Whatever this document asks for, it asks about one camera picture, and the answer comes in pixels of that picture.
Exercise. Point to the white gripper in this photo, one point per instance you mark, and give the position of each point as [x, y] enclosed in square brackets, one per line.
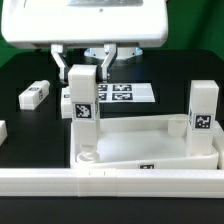
[82, 24]

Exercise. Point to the white desk tabletop tray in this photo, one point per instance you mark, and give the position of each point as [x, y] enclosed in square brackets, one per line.
[146, 142]

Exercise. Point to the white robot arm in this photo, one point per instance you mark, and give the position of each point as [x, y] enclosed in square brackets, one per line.
[63, 24]

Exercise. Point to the white block at left edge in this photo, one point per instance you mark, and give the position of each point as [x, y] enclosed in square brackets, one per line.
[3, 131]

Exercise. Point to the white marker base plate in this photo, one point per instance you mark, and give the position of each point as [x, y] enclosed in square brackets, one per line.
[126, 92]

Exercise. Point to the white L-shaped fence wall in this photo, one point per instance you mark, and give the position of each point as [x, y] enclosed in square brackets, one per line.
[86, 182]

